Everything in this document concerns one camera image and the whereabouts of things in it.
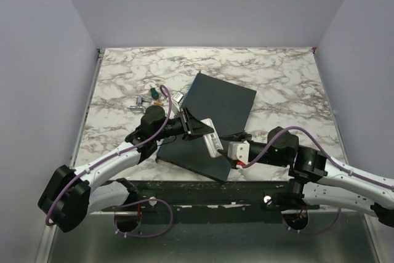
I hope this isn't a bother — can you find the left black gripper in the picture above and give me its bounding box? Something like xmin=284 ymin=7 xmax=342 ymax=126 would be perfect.
xmin=154 ymin=107 xmax=214 ymax=142

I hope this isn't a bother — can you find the white remote control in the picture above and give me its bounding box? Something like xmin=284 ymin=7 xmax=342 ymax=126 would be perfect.
xmin=201 ymin=118 xmax=223 ymax=158

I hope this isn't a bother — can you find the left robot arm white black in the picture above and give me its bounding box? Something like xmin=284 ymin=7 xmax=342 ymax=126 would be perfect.
xmin=38 ymin=105 xmax=215 ymax=232

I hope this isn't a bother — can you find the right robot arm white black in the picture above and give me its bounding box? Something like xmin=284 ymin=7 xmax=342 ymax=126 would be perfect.
xmin=216 ymin=126 xmax=393 ymax=227

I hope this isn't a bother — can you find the dark flat metal box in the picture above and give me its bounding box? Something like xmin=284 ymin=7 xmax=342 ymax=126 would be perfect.
xmin=156 ymin=73 xmax=256 ymax=182

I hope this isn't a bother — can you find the chrome metal fitting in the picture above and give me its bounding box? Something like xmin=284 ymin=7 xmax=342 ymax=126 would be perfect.
xmin=129 ymin=96 xmax=152 ymax=112

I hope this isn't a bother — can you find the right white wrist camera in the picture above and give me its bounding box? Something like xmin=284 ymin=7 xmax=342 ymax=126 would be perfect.
xmin=227 ymin=141 xmax=250 ymax=168

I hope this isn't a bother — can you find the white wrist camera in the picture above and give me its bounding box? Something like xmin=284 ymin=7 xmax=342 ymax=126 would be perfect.
xmin=227 ymin=141 xmax=250 ymax=168
xmin=171 ymin=91 xmax=184 ymax=116

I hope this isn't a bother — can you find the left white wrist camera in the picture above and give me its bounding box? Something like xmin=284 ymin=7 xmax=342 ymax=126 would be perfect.
xmin=171 ymin=91 xmax=184 ymax=116

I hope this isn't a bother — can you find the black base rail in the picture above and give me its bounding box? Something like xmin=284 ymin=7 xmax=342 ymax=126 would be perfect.
xmin=63 ymin=178 xmax=321 ymax=224

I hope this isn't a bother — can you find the green handled screwdriver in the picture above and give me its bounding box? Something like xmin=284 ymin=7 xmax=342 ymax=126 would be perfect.
xmin=150 ymin=87 xmax=160 ymax=100

